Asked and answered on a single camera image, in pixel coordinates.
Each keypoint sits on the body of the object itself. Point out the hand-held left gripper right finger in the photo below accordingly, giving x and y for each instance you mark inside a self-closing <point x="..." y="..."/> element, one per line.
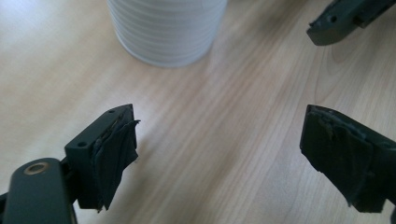
<point x="342" y="155"/>

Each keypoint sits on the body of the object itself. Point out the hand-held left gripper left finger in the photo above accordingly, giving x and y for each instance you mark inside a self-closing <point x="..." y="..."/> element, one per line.
<point x="99" y="161"/>

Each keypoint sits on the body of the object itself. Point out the stack of floral paper cups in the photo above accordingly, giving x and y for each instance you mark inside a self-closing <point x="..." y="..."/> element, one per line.
<point x="168" y="31"/>

